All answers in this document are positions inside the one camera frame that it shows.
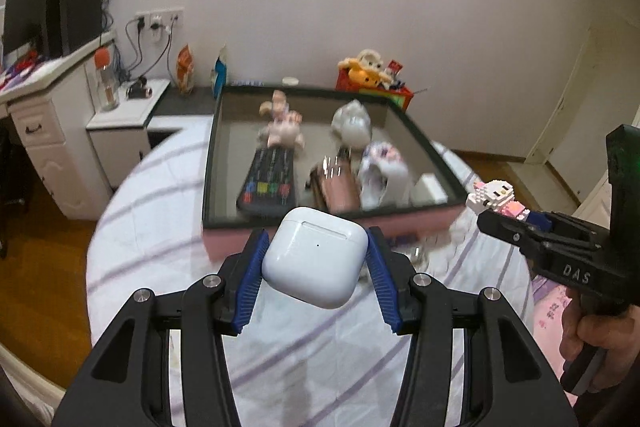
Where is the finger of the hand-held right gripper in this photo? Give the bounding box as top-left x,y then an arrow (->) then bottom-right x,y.
527,211 -> 609,241
476,209 -> 556,258

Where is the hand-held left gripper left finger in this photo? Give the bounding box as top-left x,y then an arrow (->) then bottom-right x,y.
50,228 -> 273,427

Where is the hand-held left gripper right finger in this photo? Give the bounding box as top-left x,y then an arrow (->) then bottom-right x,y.
366,227 -> 581,427

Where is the pink storage box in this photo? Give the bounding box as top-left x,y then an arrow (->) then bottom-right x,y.
201,84 -> 471,263

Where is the pastel brick toy figure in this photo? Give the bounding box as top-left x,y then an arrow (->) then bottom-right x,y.
466,178 -> 530,222

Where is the white earbuds case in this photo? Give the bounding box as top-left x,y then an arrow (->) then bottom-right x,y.
262,206 -> 370,309

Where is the black remote control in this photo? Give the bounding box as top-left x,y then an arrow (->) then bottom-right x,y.
236,147 -> 296,215

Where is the white plastic object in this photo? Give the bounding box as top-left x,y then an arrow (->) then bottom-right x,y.
357,157 -> 408,210

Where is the person's right hand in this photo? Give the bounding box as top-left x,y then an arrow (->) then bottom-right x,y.
559,289 -> 640,370

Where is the small white box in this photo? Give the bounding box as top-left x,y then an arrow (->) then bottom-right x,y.
411,173 -> 449,207

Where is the rose gold metal cup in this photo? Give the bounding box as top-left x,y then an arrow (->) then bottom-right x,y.
307,154 -> 362,214

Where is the cream wooden door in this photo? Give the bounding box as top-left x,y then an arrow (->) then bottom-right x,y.
520,21 -> 640,219

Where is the pink pig figurine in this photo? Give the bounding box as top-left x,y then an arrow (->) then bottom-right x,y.
258,90 -> 306,154

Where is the white rabbit figurine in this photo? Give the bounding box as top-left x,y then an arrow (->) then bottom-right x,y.
331,100 -> 372,148

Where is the red toy box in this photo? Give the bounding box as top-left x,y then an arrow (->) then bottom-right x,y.
336,69 -> 415,111

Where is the white nightstand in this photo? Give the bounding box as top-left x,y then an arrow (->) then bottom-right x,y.
86,79 -> 172,178

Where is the blue white packet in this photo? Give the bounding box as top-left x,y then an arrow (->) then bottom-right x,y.
212,44 -> 229,100

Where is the cream yellow plush toy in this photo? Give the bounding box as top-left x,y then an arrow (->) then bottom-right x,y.
338,49 -> 392,88

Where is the orange snack bag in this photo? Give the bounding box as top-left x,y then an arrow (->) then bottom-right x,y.
176,44 -> 196,96

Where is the small black device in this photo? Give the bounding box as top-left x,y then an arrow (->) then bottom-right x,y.
126,78 -> 154,99

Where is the orange lid water bottle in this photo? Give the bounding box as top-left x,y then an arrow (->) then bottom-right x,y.
94,48 -> 120,112

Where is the cream bed footboard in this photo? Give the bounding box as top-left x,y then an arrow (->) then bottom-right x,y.
0,342 -> 67,420

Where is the white desk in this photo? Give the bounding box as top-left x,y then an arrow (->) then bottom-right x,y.
0,29 -> 119,221

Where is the black computer tower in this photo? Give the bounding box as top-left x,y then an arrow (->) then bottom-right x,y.
42,0 -> 107,58

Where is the black computer monitor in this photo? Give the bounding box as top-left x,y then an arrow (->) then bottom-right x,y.
2,0 -> 49,58

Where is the black power cable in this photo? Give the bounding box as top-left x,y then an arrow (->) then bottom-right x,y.
122,18 -> 173,82

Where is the white wall power outlet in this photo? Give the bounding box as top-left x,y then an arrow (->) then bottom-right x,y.
135,8 -> 182,28

